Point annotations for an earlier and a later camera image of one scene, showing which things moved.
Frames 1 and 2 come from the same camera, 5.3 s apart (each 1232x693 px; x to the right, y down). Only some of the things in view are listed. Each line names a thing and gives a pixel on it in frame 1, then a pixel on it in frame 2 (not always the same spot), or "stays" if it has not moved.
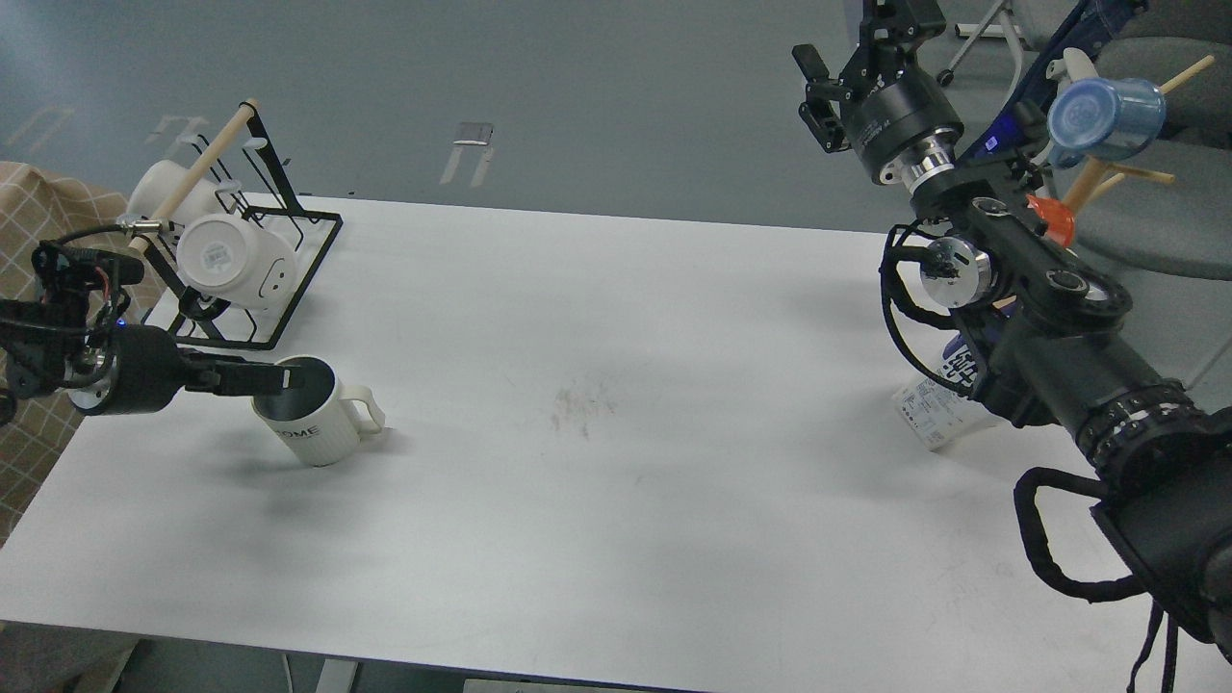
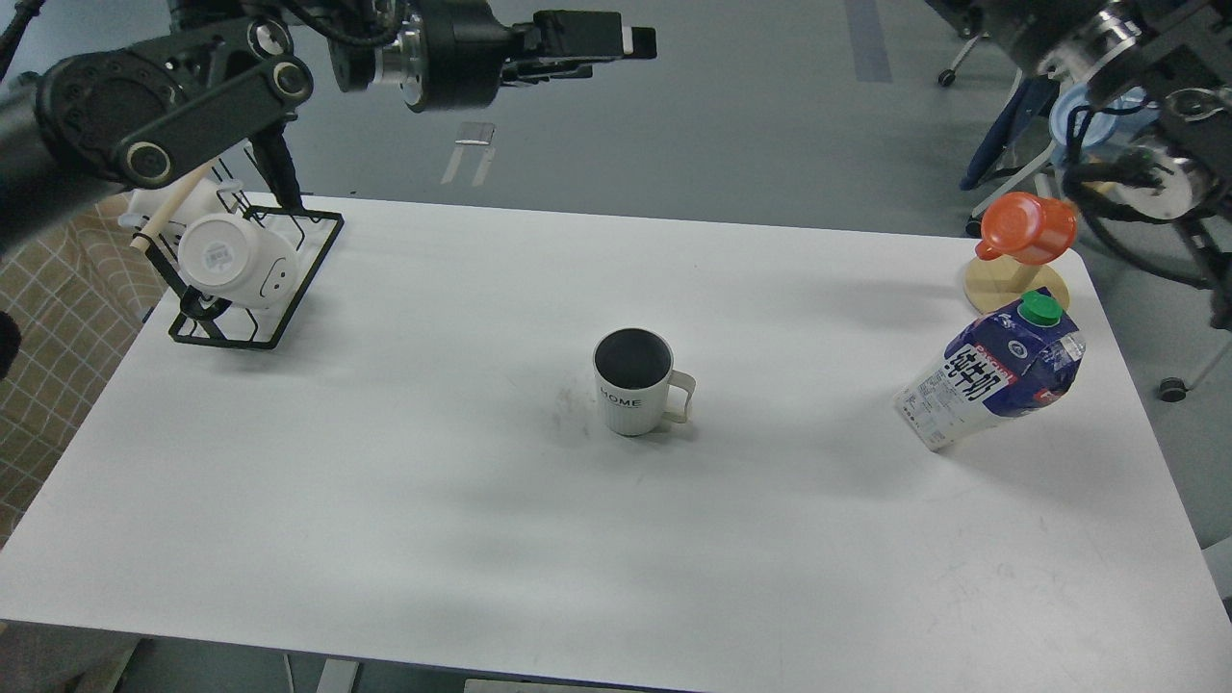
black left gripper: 130,369 -> 456,53
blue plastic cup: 1099,118 stays
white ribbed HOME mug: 317,419 -> 637,384
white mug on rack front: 222,256 stays
